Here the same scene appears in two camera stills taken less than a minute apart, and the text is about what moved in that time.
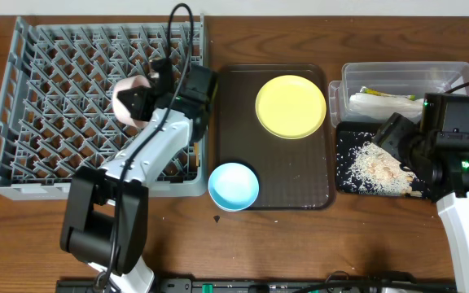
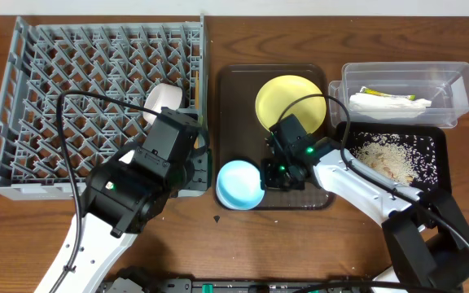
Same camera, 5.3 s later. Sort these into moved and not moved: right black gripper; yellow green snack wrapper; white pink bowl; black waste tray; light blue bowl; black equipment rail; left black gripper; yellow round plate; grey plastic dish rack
Moved: left black gripper; light blue bowl; right black gripper; white pink bowl
Not moved: grey plastic dish rack; black waste tray; black equipment rail; yellow round plate; yellow green snack wrapper
